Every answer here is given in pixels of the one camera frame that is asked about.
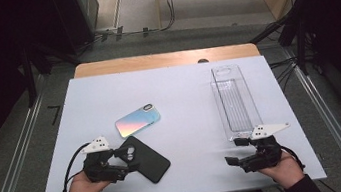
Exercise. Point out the white table board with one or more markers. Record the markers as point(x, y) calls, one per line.
point(182, 148)

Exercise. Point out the black phone case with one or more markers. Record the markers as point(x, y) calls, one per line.
point(151, 164)

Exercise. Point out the wooden table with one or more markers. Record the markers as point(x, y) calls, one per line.
point(153, 61)

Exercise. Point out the black stand legs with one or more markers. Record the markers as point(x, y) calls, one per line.
point(28, 75)
point(300, 37)

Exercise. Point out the person's right hand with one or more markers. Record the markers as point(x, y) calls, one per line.
point(285, 172)

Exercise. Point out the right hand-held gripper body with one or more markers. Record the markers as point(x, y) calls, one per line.
point(266, 155)

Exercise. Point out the black cabinet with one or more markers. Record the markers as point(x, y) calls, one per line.
point(79, 14)

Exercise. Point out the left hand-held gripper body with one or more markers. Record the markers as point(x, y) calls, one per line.
point(101, 168)

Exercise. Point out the dark round table grommet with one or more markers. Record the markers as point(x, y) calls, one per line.
point(203, 60)

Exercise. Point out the iridescent phone case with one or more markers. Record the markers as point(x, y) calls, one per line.
point(136, 121)

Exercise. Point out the person's left hand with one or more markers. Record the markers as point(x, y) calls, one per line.
point(84, 189)

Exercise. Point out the clear plastic container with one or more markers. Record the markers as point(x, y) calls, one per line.
point(234, 100)

